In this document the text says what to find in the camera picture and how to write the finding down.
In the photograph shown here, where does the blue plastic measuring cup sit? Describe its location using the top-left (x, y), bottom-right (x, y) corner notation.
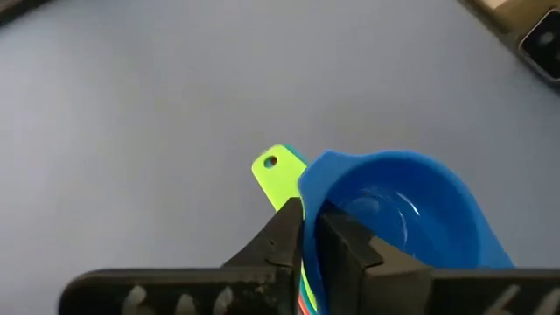
top-left (297, 149), bottom-right (515, 315)

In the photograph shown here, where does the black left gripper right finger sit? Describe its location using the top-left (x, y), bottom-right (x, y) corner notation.
top-left (317, 200), bottom-right (560, 315)

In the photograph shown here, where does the blue-grey table mat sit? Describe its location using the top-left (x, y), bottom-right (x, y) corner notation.
top-left (0, 0), bottom-right (560, 315)

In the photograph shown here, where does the green plastic measuring cup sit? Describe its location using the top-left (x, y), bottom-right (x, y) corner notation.
top-left (251, 143), bottom-right (319, 312)

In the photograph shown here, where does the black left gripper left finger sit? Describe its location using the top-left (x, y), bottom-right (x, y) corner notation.
top-left (59, 196), bottom-right (305, 315)

